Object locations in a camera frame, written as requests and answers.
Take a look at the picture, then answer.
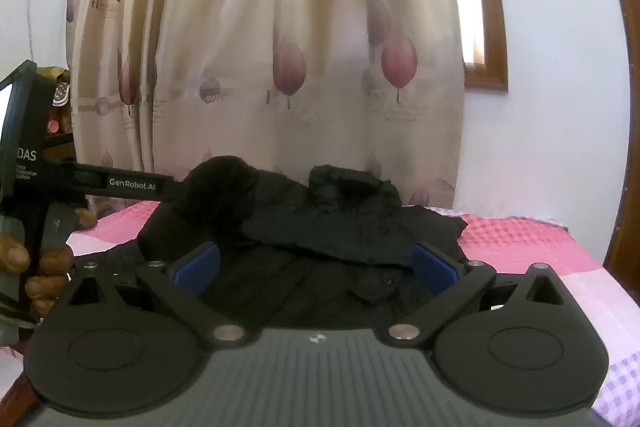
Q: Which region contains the wooden door frame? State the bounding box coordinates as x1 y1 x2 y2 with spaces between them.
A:
587 0 640 279

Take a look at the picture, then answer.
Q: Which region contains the pink checked bedsheet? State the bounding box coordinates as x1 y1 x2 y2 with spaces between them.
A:
0 199 640 427

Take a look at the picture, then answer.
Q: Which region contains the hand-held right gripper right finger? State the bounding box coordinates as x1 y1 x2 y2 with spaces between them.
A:
377 243 568 350

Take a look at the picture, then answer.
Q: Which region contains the person's left hand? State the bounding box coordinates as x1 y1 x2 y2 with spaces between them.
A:
0 207 99 324

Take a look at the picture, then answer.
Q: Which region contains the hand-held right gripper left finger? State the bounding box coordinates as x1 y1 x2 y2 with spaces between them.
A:
67 241 261 350

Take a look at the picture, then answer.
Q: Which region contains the black garment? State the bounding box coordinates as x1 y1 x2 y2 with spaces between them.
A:
107 154 468 329

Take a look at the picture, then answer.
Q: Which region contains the cream curtain with pink print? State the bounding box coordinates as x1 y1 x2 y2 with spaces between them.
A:
64 0 468 214

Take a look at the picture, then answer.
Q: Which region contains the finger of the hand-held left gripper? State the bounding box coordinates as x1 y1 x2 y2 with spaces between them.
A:
49 162 187 204

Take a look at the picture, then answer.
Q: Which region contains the wooden bed frame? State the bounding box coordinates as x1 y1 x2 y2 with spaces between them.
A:
0 369 43 427

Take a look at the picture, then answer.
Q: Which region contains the wooden window frame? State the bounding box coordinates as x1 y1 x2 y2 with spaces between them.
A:
461 0 509 96

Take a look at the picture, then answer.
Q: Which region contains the patterned cloth bundle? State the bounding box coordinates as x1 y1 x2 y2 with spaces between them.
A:
36 66 75 142

